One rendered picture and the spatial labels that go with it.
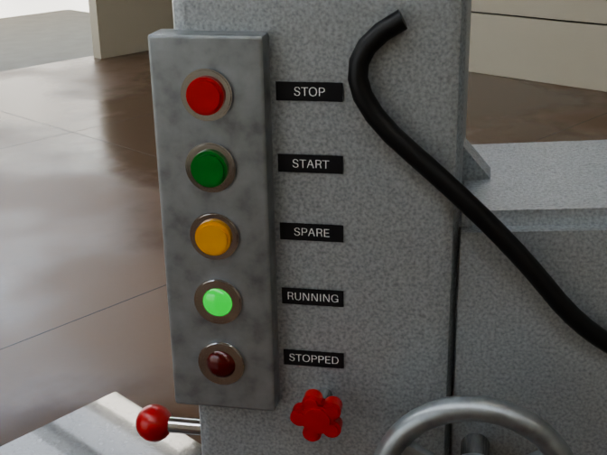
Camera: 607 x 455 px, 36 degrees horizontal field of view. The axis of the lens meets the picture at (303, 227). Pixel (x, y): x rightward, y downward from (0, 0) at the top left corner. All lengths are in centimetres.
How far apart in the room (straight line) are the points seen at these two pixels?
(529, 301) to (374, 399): 14
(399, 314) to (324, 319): 6
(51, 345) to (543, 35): 518
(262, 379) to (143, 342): 280
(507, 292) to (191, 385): 25
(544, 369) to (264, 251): 22
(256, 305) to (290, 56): 18
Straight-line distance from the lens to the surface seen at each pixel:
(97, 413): 155
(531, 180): 75
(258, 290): 68
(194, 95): 64
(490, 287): 69
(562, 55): 768
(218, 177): 65
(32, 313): 385
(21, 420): 315
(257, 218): 66
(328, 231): 67
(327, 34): 64
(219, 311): 69
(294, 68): 65
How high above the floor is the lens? 159
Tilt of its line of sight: 21 degrees down
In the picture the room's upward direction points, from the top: 1 degrees counter-clockwise
